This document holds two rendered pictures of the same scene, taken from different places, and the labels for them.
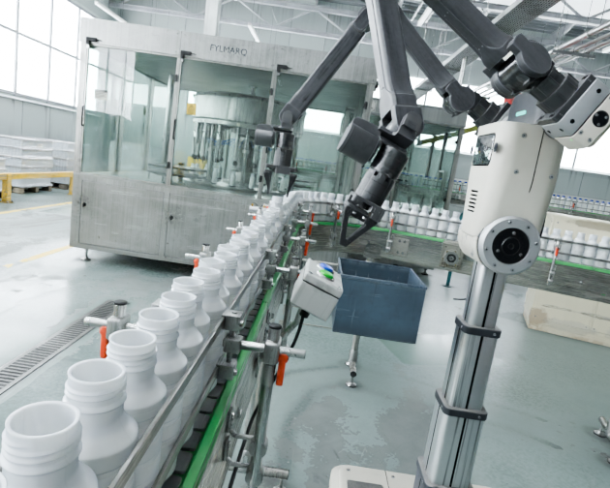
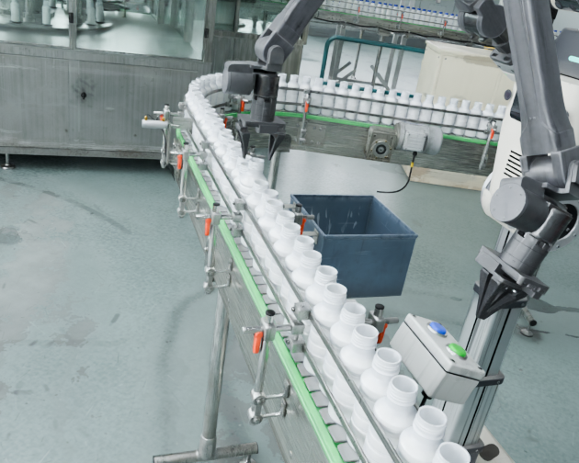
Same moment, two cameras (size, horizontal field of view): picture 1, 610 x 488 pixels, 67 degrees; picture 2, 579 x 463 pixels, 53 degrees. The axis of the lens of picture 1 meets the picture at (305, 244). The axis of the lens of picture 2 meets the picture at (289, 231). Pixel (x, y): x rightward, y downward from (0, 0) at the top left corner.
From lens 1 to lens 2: 67 cm
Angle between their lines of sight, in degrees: 26
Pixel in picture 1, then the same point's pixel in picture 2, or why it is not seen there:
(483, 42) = not seen: outside the picture
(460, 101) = (491, 25)
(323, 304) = (464, 389)
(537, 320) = (420, 172)
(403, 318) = (390, 271)
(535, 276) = (466, 160)
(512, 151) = not seen: outside the picture
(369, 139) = (541, 208)
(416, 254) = (335, 142)
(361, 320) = (345, 281)
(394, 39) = (549, 46)
